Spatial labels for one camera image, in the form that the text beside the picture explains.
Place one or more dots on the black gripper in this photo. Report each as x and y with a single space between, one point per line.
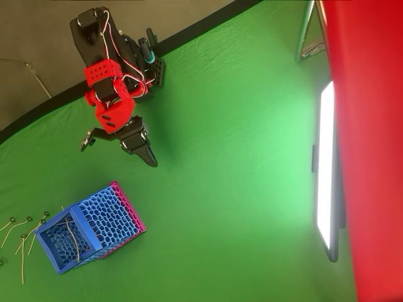
135 140

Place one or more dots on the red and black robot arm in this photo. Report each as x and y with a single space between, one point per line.
108 116

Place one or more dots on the blue and pink mesh basket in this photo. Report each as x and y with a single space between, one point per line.
107 217

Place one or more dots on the green table cloth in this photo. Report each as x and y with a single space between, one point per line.
220 157

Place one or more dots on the thin metal rod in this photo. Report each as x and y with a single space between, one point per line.
31 70

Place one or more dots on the black led light panel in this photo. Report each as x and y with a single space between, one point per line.
325 173

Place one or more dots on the chrome tube stand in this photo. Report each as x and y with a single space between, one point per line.
303 31

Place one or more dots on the small camera on black bracket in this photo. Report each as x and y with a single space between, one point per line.
86 140

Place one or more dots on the red blurred plastic mount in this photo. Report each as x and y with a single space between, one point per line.
371 126

